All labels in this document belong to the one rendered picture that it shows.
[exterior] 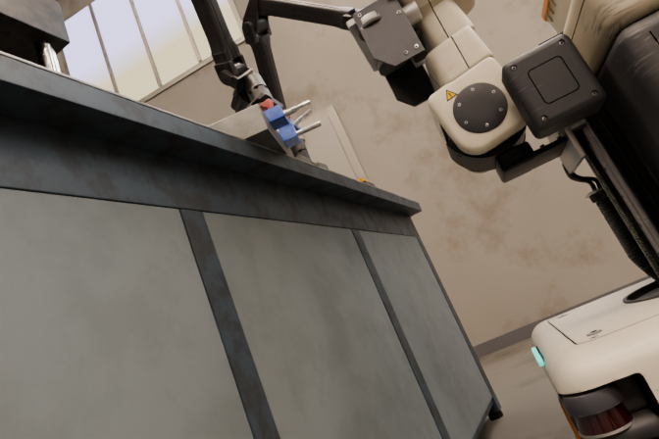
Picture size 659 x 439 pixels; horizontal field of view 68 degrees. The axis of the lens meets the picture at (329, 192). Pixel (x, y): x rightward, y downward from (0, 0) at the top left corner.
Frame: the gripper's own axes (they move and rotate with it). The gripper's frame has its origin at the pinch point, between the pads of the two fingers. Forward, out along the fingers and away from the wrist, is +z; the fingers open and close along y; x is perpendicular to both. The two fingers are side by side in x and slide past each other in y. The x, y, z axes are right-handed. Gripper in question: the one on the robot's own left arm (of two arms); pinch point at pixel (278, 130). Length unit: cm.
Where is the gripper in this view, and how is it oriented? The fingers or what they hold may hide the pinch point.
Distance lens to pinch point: 129.5
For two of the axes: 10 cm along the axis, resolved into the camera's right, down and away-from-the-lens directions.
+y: -4.9, -2.3, -8.4
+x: 7.5, -6.0, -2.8
